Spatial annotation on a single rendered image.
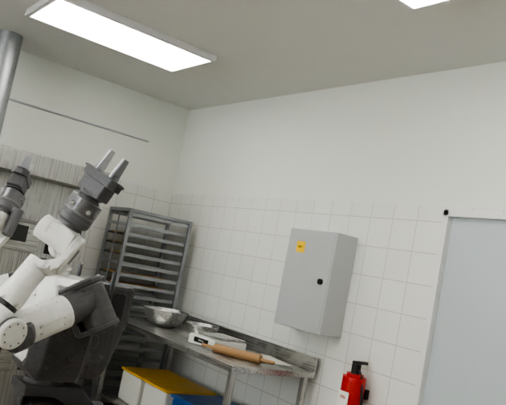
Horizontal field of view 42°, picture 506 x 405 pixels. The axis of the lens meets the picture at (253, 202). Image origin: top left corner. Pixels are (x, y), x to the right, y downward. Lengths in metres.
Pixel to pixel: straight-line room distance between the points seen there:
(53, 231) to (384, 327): 2.98
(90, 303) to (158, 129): 5.01
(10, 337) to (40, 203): 3.55
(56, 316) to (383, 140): 3.29
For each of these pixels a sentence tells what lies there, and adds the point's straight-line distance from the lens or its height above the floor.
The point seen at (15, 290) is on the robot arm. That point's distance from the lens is 1.69.
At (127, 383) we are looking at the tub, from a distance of 5.66.
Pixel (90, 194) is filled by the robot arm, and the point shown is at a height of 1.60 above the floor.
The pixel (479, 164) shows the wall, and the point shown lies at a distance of 4.13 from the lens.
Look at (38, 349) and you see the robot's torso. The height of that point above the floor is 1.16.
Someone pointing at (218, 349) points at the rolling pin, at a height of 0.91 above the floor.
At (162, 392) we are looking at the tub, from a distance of 5.17.
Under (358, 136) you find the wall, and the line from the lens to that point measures 4.85.
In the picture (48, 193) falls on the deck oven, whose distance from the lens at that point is 5.21.
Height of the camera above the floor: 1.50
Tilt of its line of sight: 6 degrees up
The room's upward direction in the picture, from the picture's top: 11 degrees clockwise
